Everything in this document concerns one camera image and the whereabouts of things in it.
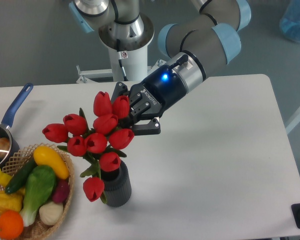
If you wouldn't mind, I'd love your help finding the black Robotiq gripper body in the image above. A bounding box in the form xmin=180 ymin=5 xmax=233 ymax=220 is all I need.
xmin=128 ymin=64 xmax=187 ymax=125

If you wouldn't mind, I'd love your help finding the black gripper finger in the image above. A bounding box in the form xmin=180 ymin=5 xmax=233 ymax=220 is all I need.
xmin=130 ymin=117 xmax=161 ymax=136
xmin=110 ymin=82 xmax=130 ymax=104

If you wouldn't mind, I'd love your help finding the red tulip bouquet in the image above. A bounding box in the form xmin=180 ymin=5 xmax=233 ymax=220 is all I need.
xmin=42 ymin=91 xmax=135 ymax=204

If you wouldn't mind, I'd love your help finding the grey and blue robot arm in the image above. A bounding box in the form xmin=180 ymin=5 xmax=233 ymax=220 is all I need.
xmin=69 ymin=0 xmax=251 ymax=136

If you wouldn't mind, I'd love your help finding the dark grey ribbed vase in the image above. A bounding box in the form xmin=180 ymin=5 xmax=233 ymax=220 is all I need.
xmin=101 ymin=161 xmax=132 ymax=208

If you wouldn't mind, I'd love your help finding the yellow squash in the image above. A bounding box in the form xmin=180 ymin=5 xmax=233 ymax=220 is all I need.
xmin=33 ymin=145 xmax=70 ymax=180

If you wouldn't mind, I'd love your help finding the purple red onion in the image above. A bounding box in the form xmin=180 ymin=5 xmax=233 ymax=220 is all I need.
xmin=51 ymin=179 xmax=70 ymax=204

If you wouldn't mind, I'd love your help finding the green bok choy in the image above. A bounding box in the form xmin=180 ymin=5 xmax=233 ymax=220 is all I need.
xmin=20 ymin=165 xmax=57 ymax=227

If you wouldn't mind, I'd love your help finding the white garlic bulb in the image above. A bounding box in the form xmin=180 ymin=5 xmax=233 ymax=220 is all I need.
xmin=39 ymin=201 xmax=64 ymax=226

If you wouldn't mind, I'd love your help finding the green cucumber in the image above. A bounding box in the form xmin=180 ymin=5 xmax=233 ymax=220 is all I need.
xmin=4 ymin=157 xmax=37 ymax=194

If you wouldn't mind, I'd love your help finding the blue plastic bag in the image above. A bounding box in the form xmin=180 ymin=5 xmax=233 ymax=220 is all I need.
xmin=279 ymin=0 xmax=300 ymax=43

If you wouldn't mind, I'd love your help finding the yellow banana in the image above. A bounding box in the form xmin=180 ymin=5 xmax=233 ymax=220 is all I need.
xmin=0 ymin=168 xmax=13 ymax=188

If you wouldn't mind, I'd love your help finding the yellow bell pepper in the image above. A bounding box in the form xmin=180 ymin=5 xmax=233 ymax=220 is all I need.
xmin=0 ymin=190 xmax=23 ymax=215

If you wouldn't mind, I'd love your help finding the orange fruit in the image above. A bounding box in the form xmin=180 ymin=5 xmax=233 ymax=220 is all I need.
xmin=0 ymin=210 xmax=24 ymax=240

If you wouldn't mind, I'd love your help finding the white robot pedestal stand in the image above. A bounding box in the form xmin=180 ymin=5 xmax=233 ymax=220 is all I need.
xmin=76 ymin=46 xmax=166 ymax=84

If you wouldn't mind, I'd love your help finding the black cable on pedestal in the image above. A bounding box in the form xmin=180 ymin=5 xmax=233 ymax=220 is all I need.
xmin=116 ymin=38 xmax=129 ymax=82

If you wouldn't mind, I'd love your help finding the blue handled saucepan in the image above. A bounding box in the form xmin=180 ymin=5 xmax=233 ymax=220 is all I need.
xmin=0 ymin=83 xmax=34 ymax=168

